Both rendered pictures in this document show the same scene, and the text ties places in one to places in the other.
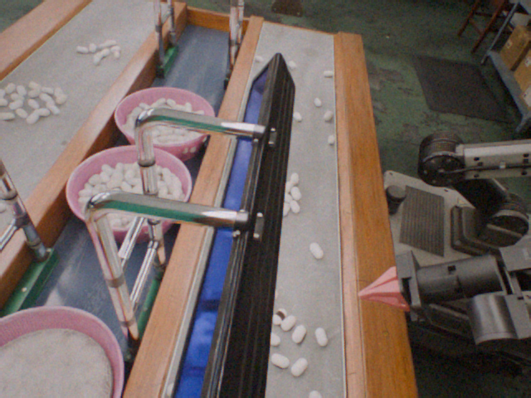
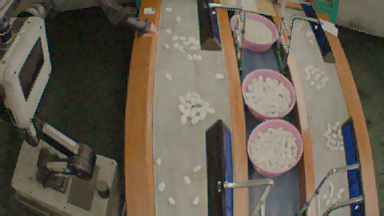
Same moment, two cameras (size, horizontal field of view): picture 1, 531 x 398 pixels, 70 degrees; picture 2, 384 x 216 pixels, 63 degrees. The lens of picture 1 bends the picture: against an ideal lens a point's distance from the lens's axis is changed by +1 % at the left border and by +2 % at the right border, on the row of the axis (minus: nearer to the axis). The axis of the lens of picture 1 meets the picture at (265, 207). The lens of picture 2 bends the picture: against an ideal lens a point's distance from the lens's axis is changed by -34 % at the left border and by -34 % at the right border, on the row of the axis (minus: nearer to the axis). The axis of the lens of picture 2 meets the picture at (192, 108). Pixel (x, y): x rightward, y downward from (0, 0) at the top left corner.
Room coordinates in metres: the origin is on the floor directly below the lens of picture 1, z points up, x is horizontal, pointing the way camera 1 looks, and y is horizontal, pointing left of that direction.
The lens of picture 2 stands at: (1.81, -0.06, 2.24)
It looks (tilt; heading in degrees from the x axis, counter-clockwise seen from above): 52 degrees down; 178
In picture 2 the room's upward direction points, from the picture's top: 3 degrees clockwise
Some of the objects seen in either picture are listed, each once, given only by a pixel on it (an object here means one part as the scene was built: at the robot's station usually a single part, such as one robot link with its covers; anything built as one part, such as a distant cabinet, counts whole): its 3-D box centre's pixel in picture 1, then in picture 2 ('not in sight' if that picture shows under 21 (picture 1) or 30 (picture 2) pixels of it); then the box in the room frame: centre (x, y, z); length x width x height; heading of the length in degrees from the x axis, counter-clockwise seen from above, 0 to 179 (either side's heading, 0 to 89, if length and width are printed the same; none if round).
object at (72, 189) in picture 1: (133, 197); (269, 98); (0.57, 0.31, 0.72); 0.27 x 0.27 x 0.10
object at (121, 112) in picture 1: (167, 128); (275, 151); (0.85, 0.32, 0.72); 0.27 x 0.27 x 0.10
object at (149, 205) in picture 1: (190, 264); (222, 27); (0.31, 0.10, 0.90); 0.20 x 0.19 x 0.45; 3
